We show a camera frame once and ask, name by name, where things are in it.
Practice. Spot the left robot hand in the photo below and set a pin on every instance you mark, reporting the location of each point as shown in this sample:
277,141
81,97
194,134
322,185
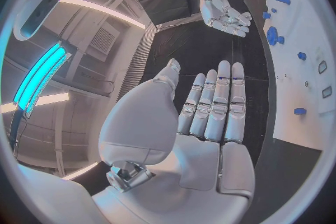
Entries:
162,165

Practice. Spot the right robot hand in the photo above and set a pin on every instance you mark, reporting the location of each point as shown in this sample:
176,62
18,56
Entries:
214,9

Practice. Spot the white task board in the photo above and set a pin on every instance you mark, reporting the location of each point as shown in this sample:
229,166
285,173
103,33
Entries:
296,28

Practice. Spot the blue block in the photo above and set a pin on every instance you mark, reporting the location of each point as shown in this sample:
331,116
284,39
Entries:
266,15

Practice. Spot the small blue peg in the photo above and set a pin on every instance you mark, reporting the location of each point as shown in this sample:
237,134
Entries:
273,10

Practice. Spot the blue gear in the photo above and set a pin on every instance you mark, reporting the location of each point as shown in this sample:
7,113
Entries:
273,36

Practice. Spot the blue plug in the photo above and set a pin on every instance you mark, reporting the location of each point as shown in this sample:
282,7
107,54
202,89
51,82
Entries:
299,111

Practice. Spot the glowing light bar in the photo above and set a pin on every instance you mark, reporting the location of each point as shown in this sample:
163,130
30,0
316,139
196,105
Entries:
39,77

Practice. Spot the grey oblong camera unit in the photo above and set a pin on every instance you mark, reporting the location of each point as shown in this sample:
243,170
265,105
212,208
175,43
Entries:
36,9

